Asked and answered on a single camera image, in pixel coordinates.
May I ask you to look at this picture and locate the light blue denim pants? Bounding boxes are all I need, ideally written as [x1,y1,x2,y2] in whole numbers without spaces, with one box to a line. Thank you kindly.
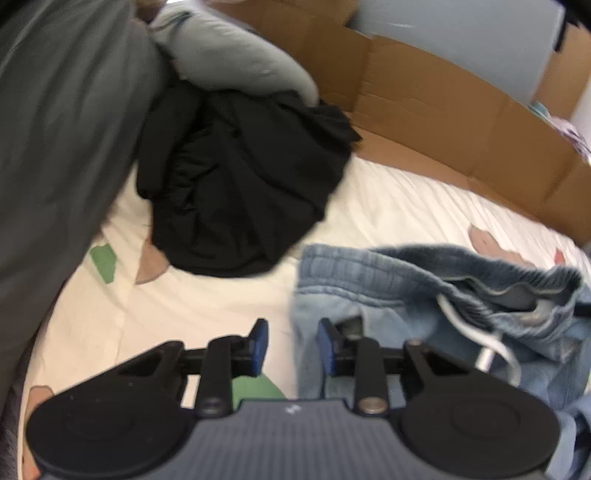
[290,244,590,479]

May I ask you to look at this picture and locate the cream cartoon bear bedsheet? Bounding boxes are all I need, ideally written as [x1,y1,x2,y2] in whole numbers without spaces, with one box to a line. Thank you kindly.
[18,151,591,480]

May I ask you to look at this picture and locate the black garment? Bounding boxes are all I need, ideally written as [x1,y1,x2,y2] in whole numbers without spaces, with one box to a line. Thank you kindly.
[136,81,359,278]

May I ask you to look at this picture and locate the brown cardboard sheet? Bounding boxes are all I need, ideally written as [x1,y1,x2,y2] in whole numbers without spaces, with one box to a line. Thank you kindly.
[214,1,590,244]

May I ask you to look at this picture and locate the grey neck pillow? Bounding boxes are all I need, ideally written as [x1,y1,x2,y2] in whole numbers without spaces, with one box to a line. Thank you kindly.
[148,1,320,107]

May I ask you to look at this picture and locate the dark grey pillow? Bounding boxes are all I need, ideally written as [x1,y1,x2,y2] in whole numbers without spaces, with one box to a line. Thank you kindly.
[0,0,172,402]

